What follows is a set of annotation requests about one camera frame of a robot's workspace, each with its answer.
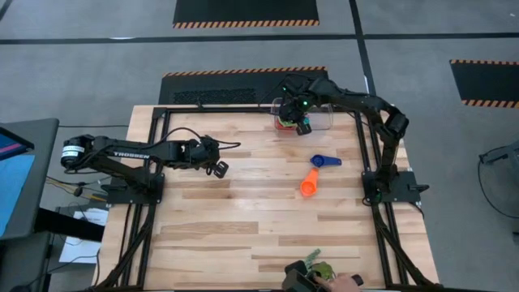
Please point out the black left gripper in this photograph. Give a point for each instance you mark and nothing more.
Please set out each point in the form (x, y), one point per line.
(194, 154)

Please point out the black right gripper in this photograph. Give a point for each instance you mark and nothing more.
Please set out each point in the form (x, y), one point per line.
(296, 99)

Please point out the green measuring cup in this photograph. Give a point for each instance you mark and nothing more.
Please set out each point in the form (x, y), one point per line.
(290, 123)

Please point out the dark blue measuring cup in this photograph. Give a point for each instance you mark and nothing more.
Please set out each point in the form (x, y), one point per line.
(330, 161)

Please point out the orange measuring cup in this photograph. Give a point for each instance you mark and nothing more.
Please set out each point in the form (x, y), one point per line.
(309, 188)

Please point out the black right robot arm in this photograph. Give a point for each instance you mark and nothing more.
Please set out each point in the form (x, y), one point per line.
(357, 98)

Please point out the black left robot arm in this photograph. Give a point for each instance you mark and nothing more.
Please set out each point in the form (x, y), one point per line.
(129, 155)

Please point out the clear plastic basket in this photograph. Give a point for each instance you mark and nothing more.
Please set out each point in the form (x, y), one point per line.
(322, 119)

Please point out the black perforated hazard-striped mat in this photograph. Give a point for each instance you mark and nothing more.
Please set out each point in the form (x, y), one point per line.
(202, 79)

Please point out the black hazard-striped floor mat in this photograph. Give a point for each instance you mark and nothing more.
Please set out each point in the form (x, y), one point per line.
(243, 10)
(486, 83)

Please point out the small green artificial plant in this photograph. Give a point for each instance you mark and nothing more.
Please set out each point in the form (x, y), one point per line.
(322, 269)

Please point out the black monitor stand base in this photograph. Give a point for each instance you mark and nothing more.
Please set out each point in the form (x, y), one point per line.
(69, 225)

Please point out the white paper sheets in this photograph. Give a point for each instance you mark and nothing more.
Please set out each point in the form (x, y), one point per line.
(79, 251)

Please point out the grey monitor with blue screen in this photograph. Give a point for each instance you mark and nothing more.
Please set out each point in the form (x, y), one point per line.
(44, 170)

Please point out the person's hand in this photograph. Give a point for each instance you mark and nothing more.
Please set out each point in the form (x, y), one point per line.
(338, 284)

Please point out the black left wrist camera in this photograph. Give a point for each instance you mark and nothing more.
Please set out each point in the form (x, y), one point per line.
(221, 170)

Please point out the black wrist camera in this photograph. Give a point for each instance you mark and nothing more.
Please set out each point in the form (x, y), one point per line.
(304, 129)
(221, 170)

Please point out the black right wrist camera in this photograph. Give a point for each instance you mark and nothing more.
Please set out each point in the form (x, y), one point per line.
(304, 129)

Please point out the black aluminium table frame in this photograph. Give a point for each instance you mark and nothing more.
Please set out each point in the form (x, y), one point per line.
(227, 110)

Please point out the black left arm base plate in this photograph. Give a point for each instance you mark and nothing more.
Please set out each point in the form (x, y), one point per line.
(121, 196)

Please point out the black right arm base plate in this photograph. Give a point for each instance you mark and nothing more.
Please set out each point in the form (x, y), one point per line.
(409, 188)

